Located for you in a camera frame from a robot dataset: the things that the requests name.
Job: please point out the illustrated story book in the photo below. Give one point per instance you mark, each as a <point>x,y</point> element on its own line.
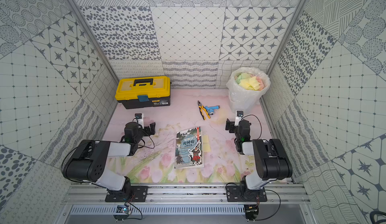
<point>189,149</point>

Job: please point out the yellow black toolbox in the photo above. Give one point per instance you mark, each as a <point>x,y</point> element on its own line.
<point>144,92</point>

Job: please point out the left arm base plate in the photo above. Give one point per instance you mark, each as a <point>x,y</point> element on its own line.
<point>132,194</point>

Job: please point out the yellow sticky note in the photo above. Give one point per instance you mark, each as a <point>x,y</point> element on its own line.
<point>206,147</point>
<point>205,139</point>

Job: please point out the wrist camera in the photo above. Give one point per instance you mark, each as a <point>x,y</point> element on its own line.
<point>239,117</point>
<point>139,118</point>

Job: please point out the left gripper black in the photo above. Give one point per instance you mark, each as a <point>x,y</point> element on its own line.
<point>148,129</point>

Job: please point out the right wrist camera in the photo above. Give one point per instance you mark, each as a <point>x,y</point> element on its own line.
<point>239,117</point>

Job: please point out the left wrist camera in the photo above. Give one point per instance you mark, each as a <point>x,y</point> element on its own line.
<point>139,118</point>

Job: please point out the controller board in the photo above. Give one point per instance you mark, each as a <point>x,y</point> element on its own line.
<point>251,212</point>
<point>122,213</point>

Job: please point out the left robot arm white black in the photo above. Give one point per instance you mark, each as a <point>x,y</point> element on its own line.
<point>87,162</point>

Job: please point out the pile of discarded sticky notes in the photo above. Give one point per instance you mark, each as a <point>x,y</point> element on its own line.
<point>249,81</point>

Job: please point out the yellow black pliers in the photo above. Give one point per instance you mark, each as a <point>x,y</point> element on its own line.
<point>204,113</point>

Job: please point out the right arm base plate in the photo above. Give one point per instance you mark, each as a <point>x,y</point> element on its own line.
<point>236,193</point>

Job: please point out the blue handled tool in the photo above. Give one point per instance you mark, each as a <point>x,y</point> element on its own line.
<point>211,109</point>

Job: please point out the white bin with plastic bag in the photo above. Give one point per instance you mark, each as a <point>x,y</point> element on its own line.
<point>242,99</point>

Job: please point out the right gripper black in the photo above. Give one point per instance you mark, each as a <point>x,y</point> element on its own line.
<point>231,126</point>

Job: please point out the aluminium mounting rail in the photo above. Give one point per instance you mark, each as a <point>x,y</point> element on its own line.
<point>192,194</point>

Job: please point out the right controller board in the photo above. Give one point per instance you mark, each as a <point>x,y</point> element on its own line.
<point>251,212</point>

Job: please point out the left controller board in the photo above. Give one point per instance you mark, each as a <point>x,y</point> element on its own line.
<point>122,213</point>

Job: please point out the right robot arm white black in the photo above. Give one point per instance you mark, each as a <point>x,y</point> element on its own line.
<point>270,158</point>

